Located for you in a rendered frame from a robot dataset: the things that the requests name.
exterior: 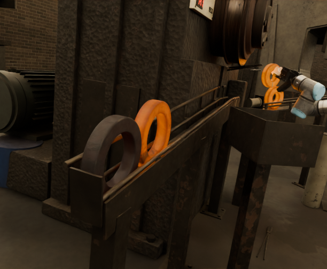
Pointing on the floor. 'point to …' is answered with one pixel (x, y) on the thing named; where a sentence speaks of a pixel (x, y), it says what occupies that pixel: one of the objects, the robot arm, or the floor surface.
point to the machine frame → (131, 96)
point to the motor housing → (240, 180)
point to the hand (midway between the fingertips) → (272, 72)
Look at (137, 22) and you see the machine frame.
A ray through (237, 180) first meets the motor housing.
